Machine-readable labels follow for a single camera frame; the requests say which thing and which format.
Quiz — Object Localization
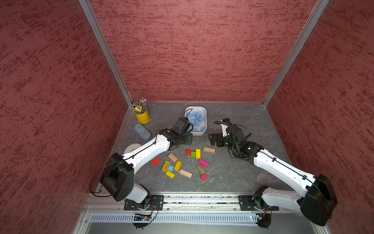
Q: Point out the yellow long block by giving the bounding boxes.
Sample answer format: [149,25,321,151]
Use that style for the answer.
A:
[174,161,182,172]

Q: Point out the magenta block centre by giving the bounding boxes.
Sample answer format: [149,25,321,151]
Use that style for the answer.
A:
[198,159,209,168]

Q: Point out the tan block right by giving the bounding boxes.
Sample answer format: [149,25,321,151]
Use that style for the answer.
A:
[204,147,216,154]

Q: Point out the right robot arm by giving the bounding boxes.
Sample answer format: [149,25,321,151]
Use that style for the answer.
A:
[208,133,338,226]

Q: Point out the yellow pencil bucket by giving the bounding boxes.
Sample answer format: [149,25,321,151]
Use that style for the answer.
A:
[133,106,151,124]

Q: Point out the tan block left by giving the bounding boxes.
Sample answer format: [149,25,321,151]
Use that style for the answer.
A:
[168,154,178,163]

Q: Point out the yellow upright block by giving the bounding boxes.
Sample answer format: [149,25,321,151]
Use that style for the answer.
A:
[196,149,201,159]

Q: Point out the white plastic tub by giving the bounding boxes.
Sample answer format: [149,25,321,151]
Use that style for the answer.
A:
[184,106,207,136]

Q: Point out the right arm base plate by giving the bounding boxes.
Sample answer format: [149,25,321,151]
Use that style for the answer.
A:
[238,196,279,212]

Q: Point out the dark wood block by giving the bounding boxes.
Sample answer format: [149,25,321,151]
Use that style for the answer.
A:
[197,165,206,175]

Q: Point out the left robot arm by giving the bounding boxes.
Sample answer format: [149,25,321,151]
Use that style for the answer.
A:
[100,129,192,204]

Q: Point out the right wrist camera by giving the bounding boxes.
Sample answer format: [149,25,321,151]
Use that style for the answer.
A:
[220,118,233,137]

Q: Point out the tan long block bottom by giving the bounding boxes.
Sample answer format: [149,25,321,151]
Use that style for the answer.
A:
[179,169,192,178]

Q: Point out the yellow block bottom left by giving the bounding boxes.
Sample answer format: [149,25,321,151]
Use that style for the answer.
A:
[166,171,175,178]

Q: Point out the pencils in bucket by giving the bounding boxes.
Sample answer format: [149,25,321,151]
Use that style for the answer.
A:
[133,98,147,115]

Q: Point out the striped yellow block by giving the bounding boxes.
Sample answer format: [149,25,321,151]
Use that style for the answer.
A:
[162,161,170,172]

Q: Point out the tape roll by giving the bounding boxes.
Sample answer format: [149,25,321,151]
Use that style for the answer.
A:
[124,143,142,154]

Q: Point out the grey glasses case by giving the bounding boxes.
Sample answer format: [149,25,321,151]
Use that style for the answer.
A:
[134,123,152,140]

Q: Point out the red block left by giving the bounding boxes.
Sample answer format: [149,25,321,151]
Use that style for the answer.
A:
[151,158,161,167]

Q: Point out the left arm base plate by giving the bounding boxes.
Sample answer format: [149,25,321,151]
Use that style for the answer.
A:
[124,195,165,212]

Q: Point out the aluminium front rail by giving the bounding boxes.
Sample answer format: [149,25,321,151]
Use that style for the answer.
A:
[84,192,319,213]

